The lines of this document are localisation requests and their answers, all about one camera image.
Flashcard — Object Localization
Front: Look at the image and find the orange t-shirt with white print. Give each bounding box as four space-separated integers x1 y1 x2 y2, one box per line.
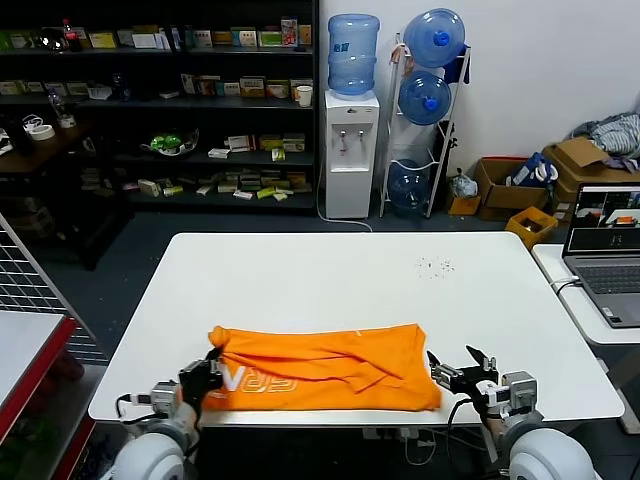
207 323 444 414

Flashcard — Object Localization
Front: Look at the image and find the yellow plastic bin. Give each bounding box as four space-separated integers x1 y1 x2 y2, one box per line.
504 205 560 251

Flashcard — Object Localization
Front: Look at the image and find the dark blue cloth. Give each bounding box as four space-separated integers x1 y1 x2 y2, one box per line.
442 43 472 85

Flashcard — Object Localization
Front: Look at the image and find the white wire grid panel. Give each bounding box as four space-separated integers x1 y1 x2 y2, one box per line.
0 212 109 366

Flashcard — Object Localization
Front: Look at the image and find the blue white bag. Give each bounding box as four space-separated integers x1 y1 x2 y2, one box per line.
509 152 560 189

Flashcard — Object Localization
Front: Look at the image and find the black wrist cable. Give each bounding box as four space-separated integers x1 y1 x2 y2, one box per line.
116 393 151 419
446 394 484 480

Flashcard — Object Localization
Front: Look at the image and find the white water dispenser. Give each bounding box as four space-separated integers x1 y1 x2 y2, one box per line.
323 89 380 220

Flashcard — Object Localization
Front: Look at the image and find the pile of grey blue clothes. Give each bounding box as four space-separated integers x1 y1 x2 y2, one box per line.
569 112 640 174

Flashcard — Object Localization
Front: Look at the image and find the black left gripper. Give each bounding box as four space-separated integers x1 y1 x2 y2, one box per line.
178 348 225 404

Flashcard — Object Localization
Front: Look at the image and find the white dispenser cord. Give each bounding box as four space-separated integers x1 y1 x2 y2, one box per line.
316 164 375 234

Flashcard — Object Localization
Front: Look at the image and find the large white box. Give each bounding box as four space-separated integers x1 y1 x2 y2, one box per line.
132 26 166 50

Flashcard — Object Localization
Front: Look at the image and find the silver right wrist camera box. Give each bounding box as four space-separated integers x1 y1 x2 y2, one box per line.
474 370 539 417

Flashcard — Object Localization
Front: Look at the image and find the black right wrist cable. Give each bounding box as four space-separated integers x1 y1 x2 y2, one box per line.
446 394 484 480

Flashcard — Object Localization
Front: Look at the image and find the black folded stand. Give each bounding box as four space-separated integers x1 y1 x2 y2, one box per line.
432 122 459 191

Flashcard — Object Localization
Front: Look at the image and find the blue water jug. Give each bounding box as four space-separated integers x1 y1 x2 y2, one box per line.
402 7 467 69
398 69 453 126
387 158 432 214

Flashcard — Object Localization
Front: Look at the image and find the black shelf unit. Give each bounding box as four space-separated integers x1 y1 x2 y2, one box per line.
0 0 321 217

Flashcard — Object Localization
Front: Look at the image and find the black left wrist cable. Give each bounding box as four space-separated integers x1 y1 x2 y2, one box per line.
116 393 151 419

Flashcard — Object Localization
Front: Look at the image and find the plain cardboard box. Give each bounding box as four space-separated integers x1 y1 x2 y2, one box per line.
552 178 584 222

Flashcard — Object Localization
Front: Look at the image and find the small yellow cardboard box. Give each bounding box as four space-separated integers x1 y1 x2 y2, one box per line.
446 194 481 217

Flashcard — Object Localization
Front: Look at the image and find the shiny dark glass ball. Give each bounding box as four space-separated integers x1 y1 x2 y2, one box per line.
38 26 65 52

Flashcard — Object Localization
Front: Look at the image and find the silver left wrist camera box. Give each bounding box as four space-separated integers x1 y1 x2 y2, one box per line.
147 380 182 417

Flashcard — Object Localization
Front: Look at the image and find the brown wooden table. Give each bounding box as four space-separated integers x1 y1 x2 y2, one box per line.
0 122 136 272

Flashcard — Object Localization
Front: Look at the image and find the green white snack bag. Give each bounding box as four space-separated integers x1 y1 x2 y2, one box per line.
149 133 184 155

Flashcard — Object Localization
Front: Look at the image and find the grey laptop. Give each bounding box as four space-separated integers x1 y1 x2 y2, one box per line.
561 183 640 330

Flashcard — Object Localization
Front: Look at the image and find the black device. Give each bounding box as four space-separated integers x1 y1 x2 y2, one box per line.
4 117 37 156

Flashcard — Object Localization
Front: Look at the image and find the clear plastic bottle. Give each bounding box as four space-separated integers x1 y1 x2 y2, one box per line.
47 89 69 122

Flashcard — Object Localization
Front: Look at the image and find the white side desk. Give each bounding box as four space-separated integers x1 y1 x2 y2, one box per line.
530 243 640 436

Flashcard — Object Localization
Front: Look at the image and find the red edged white table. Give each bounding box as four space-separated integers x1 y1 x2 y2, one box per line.
0 309 97 480

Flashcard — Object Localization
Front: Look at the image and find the blue labelled water bottle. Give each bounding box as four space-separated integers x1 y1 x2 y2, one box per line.
327 13 381 98

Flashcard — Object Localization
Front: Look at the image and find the open flap cardboard box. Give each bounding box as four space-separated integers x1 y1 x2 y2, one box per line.
542 137 640 189

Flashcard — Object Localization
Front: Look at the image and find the yellow brown medicine box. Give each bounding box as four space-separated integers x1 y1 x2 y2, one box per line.
239 75 266 98

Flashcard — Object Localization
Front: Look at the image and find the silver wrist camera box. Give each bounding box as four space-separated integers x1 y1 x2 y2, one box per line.
474 370 539 417
147 380 182 417

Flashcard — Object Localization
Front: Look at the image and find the grey plastic bag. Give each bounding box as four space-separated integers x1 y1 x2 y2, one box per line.
448 168 479 201

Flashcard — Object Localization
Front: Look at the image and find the white red striped box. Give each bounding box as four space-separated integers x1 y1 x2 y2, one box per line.
223 134 257 153

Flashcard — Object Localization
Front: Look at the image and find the cola bottle red cap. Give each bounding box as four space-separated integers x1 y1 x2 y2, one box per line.
60 18 84 54

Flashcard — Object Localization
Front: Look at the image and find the red rimmed cardboard box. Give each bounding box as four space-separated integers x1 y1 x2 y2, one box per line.
472 157 551 222

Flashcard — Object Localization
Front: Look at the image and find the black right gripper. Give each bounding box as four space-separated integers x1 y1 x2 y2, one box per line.
425 344 502 404

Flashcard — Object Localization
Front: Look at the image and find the white metal jug rack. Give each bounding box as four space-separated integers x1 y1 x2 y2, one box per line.
379 32 472 220

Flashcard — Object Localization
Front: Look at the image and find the clear glass bowl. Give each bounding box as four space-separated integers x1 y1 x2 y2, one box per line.
140 127 201 159

